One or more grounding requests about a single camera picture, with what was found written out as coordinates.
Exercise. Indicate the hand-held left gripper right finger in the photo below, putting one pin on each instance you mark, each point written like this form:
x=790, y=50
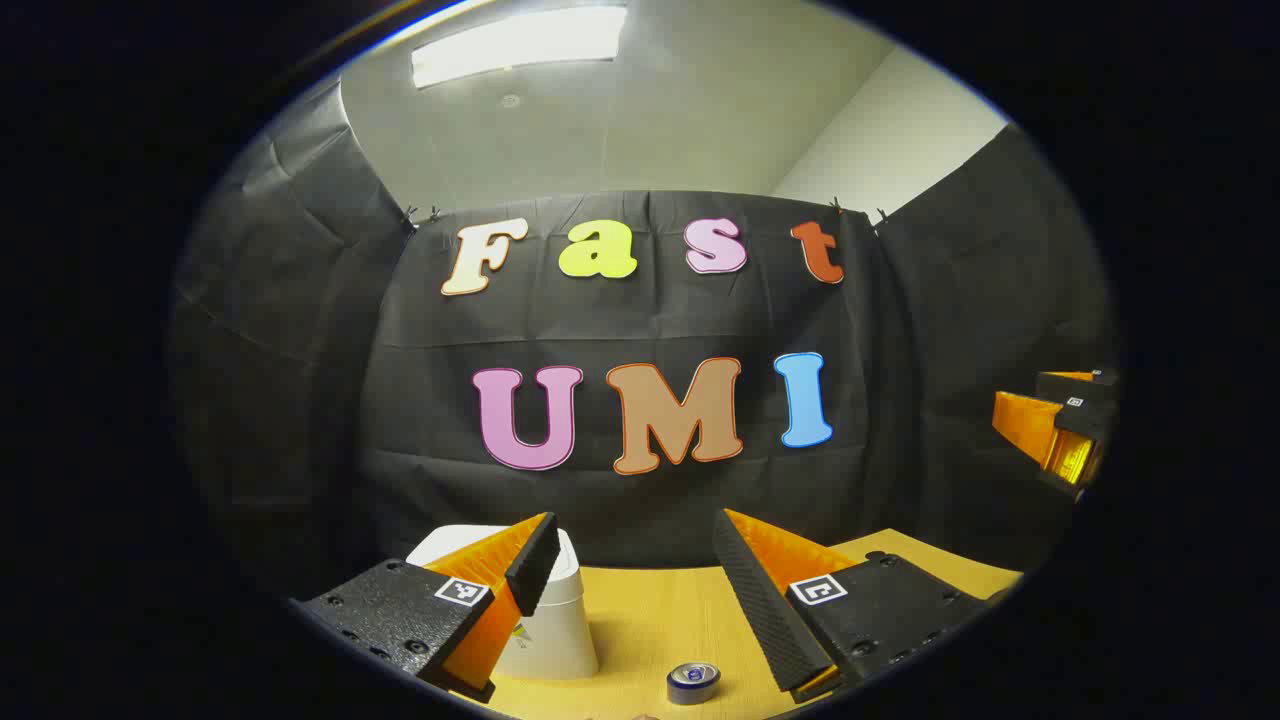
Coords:
x=760, y=610

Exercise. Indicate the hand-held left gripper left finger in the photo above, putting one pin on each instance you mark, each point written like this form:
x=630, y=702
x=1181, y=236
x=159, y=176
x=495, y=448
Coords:
x=535, y=565

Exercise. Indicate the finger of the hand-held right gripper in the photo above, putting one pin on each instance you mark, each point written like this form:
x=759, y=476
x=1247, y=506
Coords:
x=1090, y=385
x=1040, y=430

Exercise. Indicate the white desktop garbage bin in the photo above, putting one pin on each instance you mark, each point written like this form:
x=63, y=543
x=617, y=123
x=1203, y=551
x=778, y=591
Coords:
x=555, y=640

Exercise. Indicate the silver blue pop can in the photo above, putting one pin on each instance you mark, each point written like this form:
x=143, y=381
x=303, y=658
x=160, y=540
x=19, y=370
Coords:
x=694, y=685

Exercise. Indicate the wooden desktop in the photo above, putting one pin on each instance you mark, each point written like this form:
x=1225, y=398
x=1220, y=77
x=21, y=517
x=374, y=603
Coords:
x=650, y=620

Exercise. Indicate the black backdrop cloth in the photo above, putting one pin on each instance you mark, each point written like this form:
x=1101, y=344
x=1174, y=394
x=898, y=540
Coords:
x=650, y=320

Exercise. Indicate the ceiling light panel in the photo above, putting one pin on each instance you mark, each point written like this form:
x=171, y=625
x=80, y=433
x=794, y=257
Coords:
x=520, y=45

